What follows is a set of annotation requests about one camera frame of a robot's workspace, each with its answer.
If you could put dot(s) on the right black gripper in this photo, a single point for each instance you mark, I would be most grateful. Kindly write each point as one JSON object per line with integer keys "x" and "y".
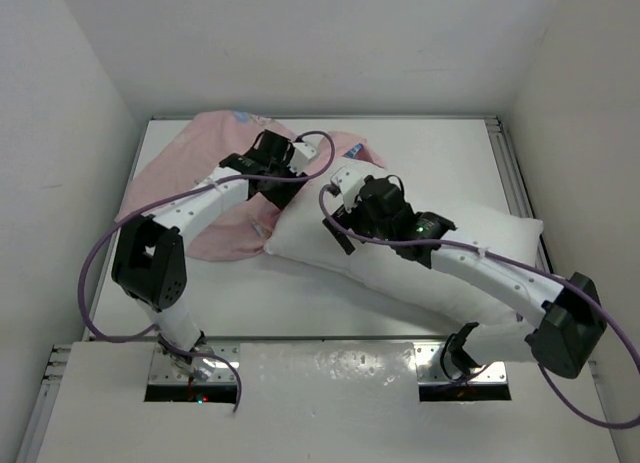
{"x": 350, "y": 217}

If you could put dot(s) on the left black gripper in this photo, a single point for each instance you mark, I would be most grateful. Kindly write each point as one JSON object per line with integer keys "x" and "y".
{"x": 280, "y": 196}

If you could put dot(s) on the white pillow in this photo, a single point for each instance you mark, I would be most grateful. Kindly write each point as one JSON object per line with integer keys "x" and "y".
{"x": 299, "y": 235}

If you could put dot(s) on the pink princess pillowcase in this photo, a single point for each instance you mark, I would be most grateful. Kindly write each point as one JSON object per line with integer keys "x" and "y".
{"x": 179, "y": 183}

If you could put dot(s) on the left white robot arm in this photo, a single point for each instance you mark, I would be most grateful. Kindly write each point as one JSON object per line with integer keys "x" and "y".
{"x": 150, "y": 261}

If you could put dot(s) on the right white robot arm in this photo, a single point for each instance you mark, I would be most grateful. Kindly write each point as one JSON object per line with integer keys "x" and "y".
{"x": 557, "y": 324}

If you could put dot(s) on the white foam front board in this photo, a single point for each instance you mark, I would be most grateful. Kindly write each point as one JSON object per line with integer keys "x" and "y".
{"x": 325, "y": 402}

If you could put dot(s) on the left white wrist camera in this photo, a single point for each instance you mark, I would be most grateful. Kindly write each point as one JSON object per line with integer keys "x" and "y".
{"x": 304, "y": 153}

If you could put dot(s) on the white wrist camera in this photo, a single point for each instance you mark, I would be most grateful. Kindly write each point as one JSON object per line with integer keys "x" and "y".
{"x": 304, "y": 153}
{"x": 347, "y": 183}

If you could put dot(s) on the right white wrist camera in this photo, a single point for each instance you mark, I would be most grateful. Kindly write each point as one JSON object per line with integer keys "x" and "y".
{"x": 347, "y": 183}

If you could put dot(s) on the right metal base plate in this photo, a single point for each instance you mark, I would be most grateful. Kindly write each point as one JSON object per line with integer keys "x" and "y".
{"x": 435, "y": 367}

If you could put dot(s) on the metal base plate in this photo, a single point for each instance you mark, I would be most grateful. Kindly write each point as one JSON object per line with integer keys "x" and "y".
{"x": 214, "y": 369}
{"x": 435, "y": 367}

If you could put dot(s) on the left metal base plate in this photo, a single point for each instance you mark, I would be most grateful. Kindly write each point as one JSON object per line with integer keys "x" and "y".
{"x": 214, "y": 369}

